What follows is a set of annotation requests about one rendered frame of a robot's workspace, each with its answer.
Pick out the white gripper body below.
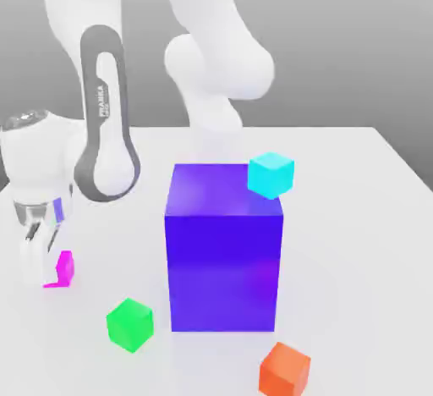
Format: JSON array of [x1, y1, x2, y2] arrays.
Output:
[[19, 222, 63, 285]]

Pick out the small magenta cube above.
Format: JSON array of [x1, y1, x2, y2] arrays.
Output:
[[42, 249, 75, 289]]

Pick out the small green cube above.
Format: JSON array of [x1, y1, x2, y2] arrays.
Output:
[[105, 296, 155, 354]]

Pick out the small cyan cube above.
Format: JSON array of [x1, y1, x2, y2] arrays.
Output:
[[246, 151, 295, 201]]

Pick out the small orange cube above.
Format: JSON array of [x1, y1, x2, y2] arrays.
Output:
[[258, 341, 312, 396]]

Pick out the large purple box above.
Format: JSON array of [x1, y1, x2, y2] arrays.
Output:
[[163, 162, 284, 333]]

